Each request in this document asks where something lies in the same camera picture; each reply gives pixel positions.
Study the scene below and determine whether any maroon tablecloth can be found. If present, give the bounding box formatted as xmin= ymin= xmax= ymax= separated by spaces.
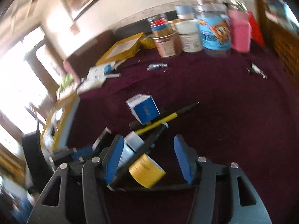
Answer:
xmin=67 ymin=44 xmax=298 ymax=223

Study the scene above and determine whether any yellow tape roll near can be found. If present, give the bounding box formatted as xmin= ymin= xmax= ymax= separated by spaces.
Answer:
xmin=129 ymin=154 xmax=166 ymax=189

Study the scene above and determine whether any small blue foil packet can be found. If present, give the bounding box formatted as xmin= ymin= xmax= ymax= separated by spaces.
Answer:
xmin=147 ymin=63 xmax=168 ymax=71

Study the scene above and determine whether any blue card box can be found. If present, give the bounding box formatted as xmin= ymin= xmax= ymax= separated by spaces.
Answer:
xmin=126 ymin=94 xmax=160 ymax=125

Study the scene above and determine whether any yellow tape roll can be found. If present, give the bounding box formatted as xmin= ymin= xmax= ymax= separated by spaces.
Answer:
xmin=129 ymin=154 xmax=166 ymax=189
xmin=140 ymin=34 xmax=156 ymax=50

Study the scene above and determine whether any yellow tape roll far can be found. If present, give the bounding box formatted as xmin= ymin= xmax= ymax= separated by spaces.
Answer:
xmin=140 ymin=34 xmax=156 ymax=50

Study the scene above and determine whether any white usb charger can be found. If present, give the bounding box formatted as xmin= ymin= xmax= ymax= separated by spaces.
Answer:
xmin=117 ymin=131 xmax=144 ymax=170

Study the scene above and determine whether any near yellow edged tray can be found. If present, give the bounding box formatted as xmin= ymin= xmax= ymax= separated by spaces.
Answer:
xmin=40 ymin=93 xmax=80 ymax=152

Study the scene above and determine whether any small metal clip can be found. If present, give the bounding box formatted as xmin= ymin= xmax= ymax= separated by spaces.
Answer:
xmin=247 ymin=63 xmax=268 ymax=79

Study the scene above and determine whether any yellow black screwdriver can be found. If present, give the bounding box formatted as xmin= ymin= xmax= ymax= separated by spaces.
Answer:
xmin=134 ymin=102 xmax=199 ymax=136

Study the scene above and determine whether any open paper notebook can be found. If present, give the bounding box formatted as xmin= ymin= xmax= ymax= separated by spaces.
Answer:
xmin=76 ymin=60 xmax=126 ymax=95

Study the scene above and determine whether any gold labelled jar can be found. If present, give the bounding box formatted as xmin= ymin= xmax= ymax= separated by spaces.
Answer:
xmin=147 ymin=13 xmax=182 ymax=58

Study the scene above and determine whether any small light blue box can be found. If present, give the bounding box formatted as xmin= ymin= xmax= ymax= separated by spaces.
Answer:
xmin=104 ymin=64 xmax=113 ymax=75

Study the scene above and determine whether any maroon armchair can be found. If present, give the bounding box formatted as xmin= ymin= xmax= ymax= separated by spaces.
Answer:
xmin=63 ymin=30 xmax=115 ymax=84

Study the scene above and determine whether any long black bar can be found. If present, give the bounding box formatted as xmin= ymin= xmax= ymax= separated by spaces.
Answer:
xmin=107 ymin=123 xmax=168 ymax=191

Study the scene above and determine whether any white plastic tub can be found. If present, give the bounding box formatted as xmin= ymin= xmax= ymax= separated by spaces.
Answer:
xmin=174 ymin=5 xmax=203 ymax=53

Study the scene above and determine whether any blue cartoon jar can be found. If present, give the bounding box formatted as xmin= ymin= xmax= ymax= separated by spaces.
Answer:
xmin=195 ymin=4 xmax=231 ymax=57

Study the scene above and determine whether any green cloth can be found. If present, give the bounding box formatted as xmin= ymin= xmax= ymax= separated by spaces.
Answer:
xmin=56 ymin=74 xmax=78 ymax=101

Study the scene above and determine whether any yellow edged tray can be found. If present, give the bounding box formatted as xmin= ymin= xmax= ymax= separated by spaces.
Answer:
xmin=96 ymin=32 xmax=145 ymax=66
xmin=40 ymin=93 xmax=80 ymax=152

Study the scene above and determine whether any pink knitted holder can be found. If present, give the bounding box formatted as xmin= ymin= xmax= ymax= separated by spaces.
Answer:
xmin=228 ymin=9 xmax=251 ymax=53

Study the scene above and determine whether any far yellow edged tray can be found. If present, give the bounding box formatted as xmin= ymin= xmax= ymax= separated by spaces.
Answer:
xmin=96 ymin=32 xmax=145 ymax=66

